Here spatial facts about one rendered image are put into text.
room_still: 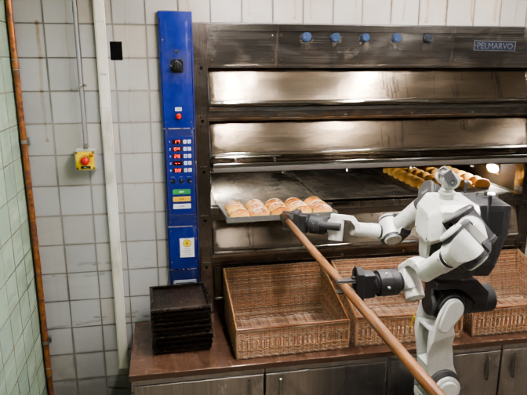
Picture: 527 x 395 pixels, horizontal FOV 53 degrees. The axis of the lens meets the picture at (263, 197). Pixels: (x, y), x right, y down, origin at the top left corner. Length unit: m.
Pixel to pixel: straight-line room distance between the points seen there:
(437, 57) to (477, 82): 0.28
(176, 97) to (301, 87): 0.63
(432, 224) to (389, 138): 0.98
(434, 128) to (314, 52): 0.79
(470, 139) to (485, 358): 1.16
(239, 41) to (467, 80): 1.26
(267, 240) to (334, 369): 0.75
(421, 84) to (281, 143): 0.82
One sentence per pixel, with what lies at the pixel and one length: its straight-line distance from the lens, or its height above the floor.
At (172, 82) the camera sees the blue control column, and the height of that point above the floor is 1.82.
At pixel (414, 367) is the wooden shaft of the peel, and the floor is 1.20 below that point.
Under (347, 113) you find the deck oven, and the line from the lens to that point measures 2.87.
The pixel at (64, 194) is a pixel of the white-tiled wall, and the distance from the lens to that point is 2.82.
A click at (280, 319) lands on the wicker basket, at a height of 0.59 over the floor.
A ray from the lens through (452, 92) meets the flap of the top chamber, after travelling 3.09.
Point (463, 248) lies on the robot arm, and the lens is 1.69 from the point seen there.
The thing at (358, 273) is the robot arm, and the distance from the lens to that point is 1.78.
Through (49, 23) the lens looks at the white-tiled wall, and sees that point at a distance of 2.76.
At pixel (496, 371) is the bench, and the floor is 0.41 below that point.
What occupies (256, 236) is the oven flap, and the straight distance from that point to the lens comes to 2.88.
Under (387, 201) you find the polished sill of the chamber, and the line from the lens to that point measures 3.04.
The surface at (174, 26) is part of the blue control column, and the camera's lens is 2.68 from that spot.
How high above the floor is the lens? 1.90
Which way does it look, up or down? 14 degrees down
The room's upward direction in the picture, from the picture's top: straight up
